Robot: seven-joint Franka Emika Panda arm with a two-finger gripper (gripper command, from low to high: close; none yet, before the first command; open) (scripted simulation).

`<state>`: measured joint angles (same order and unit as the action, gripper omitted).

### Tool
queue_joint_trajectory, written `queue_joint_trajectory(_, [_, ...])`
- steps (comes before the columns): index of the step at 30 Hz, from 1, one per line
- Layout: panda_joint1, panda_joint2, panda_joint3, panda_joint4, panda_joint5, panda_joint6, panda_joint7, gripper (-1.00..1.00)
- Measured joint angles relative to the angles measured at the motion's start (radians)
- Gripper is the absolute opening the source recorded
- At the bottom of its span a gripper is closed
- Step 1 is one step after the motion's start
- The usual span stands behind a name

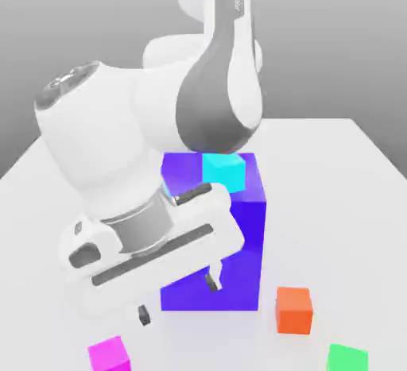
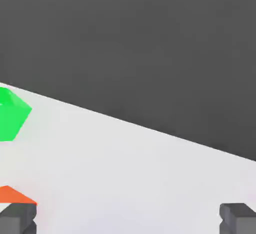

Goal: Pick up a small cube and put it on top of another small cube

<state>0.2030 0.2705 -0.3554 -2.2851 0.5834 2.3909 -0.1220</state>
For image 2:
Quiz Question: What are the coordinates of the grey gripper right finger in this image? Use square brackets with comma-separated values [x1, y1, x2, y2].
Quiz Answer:
[219, 202, 256, 234]

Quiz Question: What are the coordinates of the small red cube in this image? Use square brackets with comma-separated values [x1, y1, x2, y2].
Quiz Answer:
[0, 185, 38, 206]

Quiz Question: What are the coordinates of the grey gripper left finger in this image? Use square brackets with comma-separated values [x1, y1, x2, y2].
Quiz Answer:
[0, 203, 38, 234]

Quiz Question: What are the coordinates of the small green cube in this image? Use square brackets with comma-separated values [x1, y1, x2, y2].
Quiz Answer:
[0, 87, 33, 142]

